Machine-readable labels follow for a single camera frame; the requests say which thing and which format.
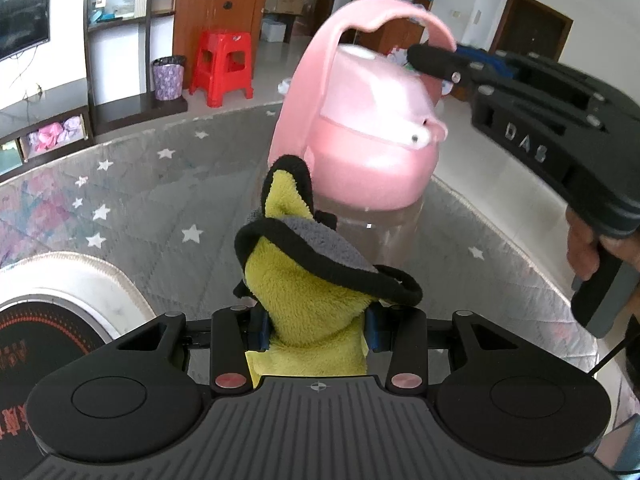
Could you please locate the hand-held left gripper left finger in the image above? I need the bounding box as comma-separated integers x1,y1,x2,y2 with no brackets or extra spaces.
116,305,272,395

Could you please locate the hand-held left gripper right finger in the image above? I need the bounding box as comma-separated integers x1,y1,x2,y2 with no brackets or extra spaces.
364,304,526,395

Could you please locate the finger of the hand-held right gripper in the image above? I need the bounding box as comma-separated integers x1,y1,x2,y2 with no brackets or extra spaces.
407,42,607,129
457,44,618,95

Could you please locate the yellow-green cloth black trim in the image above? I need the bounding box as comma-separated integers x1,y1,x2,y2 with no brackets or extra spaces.
232,155,423,390

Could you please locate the pink plastic water jug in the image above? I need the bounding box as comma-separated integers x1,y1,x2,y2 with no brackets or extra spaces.
267,0,458,273

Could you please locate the person's right hand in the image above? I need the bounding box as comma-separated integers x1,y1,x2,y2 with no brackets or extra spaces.
566,205,640,283

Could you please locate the tall wooden shelf cabinet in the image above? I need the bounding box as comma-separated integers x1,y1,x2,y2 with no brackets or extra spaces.
357,0,448,56

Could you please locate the dark brown wooden door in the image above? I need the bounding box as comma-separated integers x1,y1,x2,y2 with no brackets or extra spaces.
487,0,573,63

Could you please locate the printed cardboard box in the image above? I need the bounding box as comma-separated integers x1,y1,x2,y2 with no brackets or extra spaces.
265,0,306,15

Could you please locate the white induction cooker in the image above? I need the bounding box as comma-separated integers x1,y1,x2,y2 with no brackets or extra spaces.
0,251,158,480

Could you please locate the red plastic stool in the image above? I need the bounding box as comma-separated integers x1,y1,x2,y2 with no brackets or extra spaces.
189,30,255,108

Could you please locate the wooden partition cabinet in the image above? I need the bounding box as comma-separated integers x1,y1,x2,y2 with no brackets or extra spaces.
172,0,273,96

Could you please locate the dark low television stand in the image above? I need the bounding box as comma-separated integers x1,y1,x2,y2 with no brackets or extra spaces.
0,92,188,176

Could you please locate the purple patterned trash bin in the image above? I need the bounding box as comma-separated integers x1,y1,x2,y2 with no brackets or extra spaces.
151,56,187,102

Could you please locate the pink cloth bundle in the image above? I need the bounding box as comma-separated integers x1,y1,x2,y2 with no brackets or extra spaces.
27,115,83,153

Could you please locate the dark-framed glass shelf unit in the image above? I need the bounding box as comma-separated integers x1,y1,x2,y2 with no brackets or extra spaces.
82,0,176,133

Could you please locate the black flat-screen television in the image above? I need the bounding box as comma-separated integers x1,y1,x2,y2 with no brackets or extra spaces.
0,0,52,61

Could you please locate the black cable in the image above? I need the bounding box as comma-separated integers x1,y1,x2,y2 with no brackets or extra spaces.
587,327,633,378

